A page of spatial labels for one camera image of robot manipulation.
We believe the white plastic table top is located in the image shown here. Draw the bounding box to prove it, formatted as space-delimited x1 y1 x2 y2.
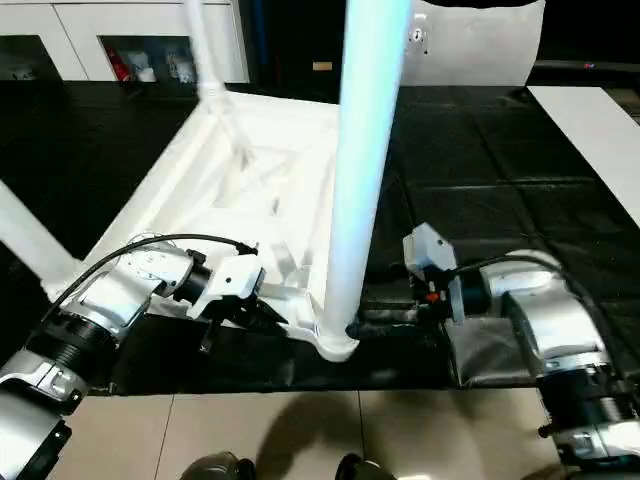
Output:
47 92 362 365

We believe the white plastic table leg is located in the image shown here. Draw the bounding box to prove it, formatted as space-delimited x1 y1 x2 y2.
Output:
182 0 232 117
0 178 82 297
322 0 417 347

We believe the black mat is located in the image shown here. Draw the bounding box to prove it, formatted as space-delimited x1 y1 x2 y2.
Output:
0 79 640 397

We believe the white board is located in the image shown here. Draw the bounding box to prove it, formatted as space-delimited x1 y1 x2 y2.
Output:
527 85 640 227

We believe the grey cushion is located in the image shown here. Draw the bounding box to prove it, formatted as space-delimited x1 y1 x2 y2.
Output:
399 0 547 90

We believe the dark blue cabinet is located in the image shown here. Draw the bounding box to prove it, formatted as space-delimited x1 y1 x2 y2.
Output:
244 0 352 102

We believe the black bar red light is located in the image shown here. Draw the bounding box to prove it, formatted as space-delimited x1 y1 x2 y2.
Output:
533 59 640 72

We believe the white cabinet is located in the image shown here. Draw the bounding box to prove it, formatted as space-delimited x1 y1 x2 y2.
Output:
0 0 252 85

